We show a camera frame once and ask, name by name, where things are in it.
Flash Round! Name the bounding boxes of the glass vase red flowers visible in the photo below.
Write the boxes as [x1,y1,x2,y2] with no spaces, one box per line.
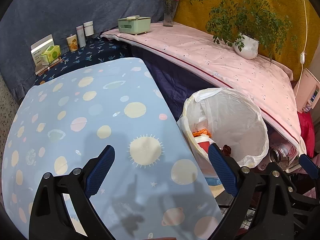
[163,0,180,27]

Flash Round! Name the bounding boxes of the white lidded jar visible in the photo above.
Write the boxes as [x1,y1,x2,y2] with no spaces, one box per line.
[83,21,94,37]

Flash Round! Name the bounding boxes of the dark blue floral cloth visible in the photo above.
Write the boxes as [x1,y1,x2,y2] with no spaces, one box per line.
[34,37,132,86]

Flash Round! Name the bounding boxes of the blue grey blanket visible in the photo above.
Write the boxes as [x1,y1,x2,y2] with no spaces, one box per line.
[1,0,164,101]

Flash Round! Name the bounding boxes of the white slim bottle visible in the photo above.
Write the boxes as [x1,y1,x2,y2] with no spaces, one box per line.
[76,25,86,48]

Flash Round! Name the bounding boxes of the yellow patterned can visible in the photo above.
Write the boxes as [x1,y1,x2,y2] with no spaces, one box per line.
[66,34,78,52]

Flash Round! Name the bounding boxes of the light blue planet tablecloth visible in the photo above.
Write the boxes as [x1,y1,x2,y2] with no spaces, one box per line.
[2,58,222,239]

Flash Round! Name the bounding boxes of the pink bed sheet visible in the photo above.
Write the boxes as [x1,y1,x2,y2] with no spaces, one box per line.
[102,23,306,153]

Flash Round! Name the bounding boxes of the mustard yellow curtain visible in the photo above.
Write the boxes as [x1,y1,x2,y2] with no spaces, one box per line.
[174,0,319,80]

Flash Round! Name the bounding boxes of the pink white device box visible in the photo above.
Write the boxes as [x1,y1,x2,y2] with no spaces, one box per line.
[293,68,319,113]

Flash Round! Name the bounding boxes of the dark red velvet scrunchie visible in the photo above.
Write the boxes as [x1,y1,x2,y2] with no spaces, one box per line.
[222,145,232,157]

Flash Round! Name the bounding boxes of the white lined trash bin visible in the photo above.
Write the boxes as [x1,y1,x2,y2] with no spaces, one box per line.
[177,87,270,178]

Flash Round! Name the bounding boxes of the white cable with switch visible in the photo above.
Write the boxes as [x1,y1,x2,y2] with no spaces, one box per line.
[299,0,309,72]

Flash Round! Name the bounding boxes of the white open cardboard box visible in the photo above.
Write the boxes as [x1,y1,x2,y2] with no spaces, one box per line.
[30,34,60,74]

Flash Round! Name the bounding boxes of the green tissue pack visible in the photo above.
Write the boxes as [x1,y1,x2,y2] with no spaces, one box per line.
[40,45,61,66]

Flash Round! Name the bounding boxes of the red white paper cup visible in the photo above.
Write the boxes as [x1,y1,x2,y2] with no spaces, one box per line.
[194,134,215,154]

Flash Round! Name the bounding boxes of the orange pencil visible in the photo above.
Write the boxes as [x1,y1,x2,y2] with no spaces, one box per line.
[36,60,62,76]

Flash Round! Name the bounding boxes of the orange snack wrapper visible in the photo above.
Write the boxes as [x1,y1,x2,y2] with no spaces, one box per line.
[192,128,212,138]

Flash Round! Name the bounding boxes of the mint green tissue box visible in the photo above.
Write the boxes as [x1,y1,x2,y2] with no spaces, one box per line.
[118,15,151,35]

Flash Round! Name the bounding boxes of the potted green plant white pot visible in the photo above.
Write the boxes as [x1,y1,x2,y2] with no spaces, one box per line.
[189,0,298,58]

